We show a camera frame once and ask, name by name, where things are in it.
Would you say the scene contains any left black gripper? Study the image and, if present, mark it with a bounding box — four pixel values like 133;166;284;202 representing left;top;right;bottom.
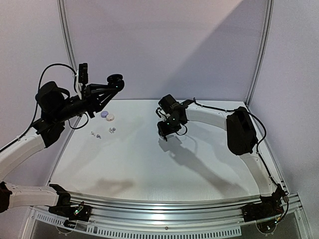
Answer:
52;83;117;122

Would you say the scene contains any pink earbud charging case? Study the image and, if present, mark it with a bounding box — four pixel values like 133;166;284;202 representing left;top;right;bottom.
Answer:
106;114;115;121

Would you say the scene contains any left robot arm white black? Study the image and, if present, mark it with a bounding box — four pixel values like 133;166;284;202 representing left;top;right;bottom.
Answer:
0;74;125;217

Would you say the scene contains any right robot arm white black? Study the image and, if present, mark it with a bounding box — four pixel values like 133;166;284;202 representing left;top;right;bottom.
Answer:
156;94;286;217

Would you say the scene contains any purple earbud charging case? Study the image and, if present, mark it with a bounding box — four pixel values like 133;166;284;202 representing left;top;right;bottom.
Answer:
100;111;109;118

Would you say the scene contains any white earbud right pair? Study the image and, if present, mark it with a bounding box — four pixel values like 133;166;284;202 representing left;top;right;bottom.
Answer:
109;127;116;133

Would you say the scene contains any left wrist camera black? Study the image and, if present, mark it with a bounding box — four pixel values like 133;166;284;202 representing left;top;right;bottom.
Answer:
78;63;88;85

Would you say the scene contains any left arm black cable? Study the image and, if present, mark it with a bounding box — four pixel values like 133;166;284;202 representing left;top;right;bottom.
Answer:
24;63;89;135

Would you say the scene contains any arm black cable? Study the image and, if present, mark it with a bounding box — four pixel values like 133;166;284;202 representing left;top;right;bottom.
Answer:
24;63;89;135
191;98;282;190

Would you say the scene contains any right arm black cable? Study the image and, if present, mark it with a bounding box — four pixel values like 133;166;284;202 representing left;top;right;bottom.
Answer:
191;98;282;190

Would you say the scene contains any left aluminium frame post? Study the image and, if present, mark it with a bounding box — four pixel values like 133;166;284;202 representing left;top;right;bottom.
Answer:
57;0;76;69

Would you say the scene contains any aluminium frame post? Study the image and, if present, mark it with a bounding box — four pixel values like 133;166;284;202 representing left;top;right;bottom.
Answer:
57;0;76;69
245;0;274;107

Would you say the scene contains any aluminium front rail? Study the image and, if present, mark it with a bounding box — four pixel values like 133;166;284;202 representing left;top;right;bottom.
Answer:
29;191;304;237

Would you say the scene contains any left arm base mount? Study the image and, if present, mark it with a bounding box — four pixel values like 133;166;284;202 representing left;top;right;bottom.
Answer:
48;201;92;222

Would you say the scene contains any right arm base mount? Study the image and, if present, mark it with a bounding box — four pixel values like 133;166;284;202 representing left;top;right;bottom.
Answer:
241;200;284;222

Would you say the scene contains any right aluminium frame post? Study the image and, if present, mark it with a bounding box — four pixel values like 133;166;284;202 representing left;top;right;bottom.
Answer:
245;0;274;107

